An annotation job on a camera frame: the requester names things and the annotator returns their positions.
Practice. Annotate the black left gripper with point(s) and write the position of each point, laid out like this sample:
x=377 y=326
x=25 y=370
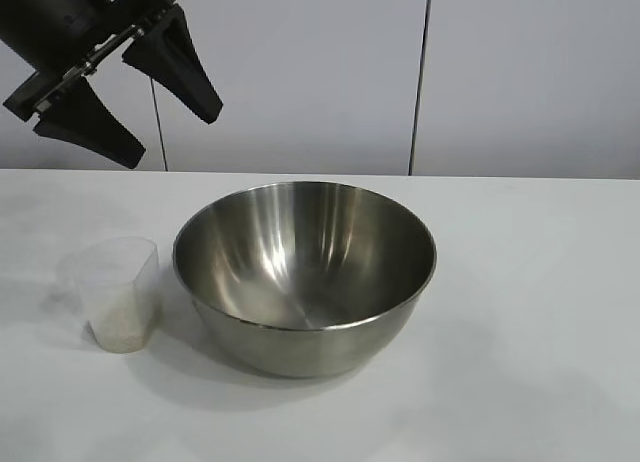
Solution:
x=55 y=9

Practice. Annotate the clear plastic measuring cup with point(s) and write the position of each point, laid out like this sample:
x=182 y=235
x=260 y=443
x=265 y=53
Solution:
x=120 y=267

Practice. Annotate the white rice grains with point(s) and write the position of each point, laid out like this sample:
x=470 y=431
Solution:
x=122 y=329

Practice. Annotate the stainless steel mixing bowl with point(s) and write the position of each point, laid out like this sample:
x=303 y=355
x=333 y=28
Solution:
x=300 y=352

